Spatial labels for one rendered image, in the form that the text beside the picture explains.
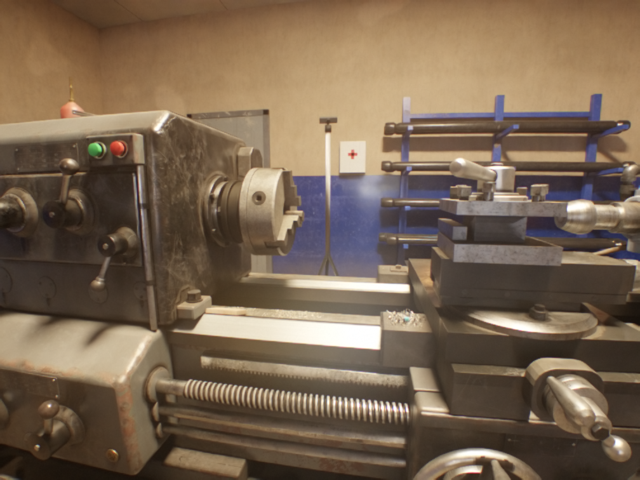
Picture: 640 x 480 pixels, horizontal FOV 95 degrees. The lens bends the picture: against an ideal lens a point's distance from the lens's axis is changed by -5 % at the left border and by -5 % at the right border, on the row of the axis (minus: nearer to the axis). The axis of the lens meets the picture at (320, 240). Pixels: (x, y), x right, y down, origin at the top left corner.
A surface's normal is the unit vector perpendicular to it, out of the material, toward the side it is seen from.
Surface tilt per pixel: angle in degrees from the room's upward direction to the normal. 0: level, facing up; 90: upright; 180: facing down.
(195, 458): 0
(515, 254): 90
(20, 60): 90
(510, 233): 90
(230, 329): 36
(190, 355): 90
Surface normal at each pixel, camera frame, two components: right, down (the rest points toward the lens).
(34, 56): 0.99, 0.03
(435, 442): -0.17, 0.15
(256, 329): -0.10, -0.71
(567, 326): 0.06, -0.51
